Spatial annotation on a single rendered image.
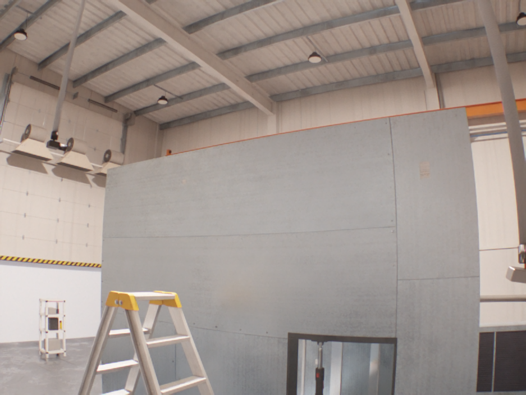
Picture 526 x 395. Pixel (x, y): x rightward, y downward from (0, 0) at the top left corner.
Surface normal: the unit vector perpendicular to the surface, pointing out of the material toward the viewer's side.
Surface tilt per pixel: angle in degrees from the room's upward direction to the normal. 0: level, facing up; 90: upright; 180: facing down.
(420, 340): 90
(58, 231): 90
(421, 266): 90
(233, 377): 90
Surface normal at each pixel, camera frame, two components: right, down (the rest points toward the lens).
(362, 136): -0.52, -0.17
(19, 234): 0.85, -0.09
